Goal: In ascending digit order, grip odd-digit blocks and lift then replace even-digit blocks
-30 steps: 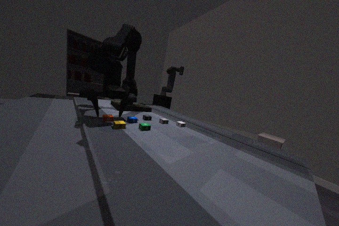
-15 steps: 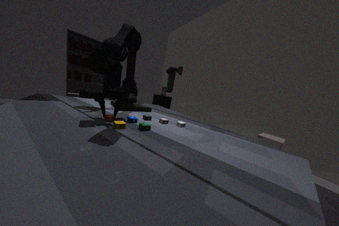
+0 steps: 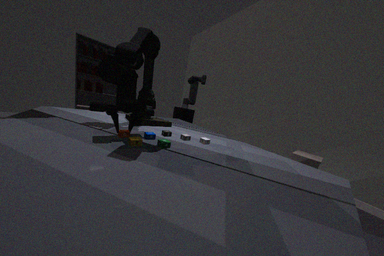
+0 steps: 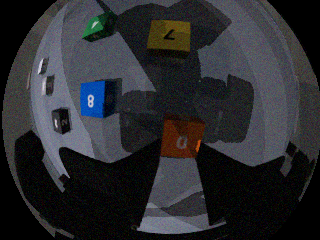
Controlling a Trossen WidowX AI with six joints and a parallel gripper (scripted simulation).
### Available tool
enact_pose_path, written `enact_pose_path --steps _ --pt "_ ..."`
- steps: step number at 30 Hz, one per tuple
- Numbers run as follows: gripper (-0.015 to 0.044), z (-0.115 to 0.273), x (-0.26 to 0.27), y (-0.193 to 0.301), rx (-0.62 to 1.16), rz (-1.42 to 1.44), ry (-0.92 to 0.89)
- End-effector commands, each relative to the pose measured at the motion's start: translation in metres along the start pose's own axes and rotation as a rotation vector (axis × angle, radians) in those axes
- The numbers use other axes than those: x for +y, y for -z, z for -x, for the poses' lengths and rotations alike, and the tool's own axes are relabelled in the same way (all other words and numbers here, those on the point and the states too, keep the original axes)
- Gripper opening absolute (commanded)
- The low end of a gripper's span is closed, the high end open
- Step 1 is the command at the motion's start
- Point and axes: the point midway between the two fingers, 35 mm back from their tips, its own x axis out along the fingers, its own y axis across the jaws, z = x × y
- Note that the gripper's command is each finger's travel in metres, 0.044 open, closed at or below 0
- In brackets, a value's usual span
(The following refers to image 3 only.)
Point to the blue block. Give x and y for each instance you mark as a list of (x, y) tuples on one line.
[(149, 135)]

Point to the green block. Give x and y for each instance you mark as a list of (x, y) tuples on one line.
[(163, 143)]

